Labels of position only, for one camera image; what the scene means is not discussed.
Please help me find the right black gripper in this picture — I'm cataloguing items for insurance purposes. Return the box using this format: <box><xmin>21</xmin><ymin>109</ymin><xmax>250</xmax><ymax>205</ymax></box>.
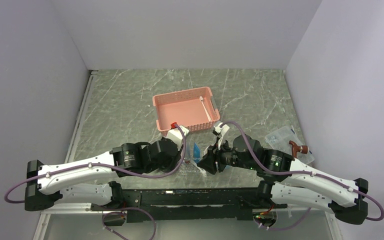
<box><xmin>196</xmin><ymin>136</ymin><xmax>258</xmax><ymax>174</ymax></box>

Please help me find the blue toothpaste tube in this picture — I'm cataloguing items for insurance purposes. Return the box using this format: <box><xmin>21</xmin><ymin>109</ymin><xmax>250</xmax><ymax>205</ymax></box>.
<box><xmin>192</xmin><ymin>143</ymin><xmax>201</xmax><ymax>164</ymax></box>

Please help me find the clear textured oval tray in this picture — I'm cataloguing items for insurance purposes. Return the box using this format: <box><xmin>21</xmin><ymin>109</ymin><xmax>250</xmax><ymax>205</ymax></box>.
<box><xmin>176</xmin><ymin>157</ymin><xmax>202</xmax><ymax>176</ymax></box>

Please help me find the pink perforated plastic basket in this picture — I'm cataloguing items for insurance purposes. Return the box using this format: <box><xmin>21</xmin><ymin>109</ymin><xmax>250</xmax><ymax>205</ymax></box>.
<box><xmin>152</xmin><ymin>86</ymin><xmax>221</xmax><ymax>136</ymax></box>

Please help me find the clear plastic toothbrush case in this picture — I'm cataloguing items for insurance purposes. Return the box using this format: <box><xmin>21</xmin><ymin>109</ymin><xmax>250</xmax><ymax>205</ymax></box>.
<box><xmin>265</xmin><ymin>125</ymin><xmax>315</xmax><ymax>165</ymax></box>

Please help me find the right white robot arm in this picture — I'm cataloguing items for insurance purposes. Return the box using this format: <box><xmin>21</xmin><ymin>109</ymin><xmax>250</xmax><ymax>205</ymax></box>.
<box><xmin>197</xmin><ymin>135</ymin><xmax>368</xmax><ymax>225</ymax></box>

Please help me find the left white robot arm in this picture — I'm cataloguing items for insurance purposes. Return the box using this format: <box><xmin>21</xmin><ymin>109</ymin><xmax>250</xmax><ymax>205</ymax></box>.
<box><xmin>24</xmin><ymin>137</ymin><xmax>183</xmax><ymax>212</ymax></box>

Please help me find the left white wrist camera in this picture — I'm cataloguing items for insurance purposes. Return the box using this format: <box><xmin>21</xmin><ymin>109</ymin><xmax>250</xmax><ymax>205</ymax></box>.
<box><xmin>165</xmin><ymin>122</ymin><xmax>190</xmax><ymax>148</ymax></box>

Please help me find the black base frame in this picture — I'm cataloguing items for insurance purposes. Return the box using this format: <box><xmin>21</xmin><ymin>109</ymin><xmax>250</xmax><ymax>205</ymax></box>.
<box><xmin>89</xmin><ymin>187</ymin><xmax>287</xmax><ymax>223</ymax></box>

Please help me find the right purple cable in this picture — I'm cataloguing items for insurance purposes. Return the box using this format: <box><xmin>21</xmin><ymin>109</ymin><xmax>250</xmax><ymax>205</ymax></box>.
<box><xmin>220</xmin><ymin>120</ymin><xmax>384</xmax><ymax>232</ymax></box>

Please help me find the purple cable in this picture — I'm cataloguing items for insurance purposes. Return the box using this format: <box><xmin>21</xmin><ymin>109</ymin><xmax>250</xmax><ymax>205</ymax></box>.
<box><xmin>220</xmin><ymin>120</ymin><xmax>384</xmax><ymax>232</ymax></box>
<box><xmin>4</xmin><ymin>124</ymin><xmax>187</xmax><ymax>240</ymax></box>

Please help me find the aluminium rail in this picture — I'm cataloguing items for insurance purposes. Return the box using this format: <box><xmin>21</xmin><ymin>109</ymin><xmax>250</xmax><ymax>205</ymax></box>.
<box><xmin>32</xmin><ymin>70</ymin><xmax>99</xmax><ymax>240</ymax></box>

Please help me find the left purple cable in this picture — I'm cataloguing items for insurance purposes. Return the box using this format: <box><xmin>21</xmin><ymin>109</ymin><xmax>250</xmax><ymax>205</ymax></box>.
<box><xmin>4</xmin><ymin>124</ymin><xmax>187</xmax><ymax>240</ymax></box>

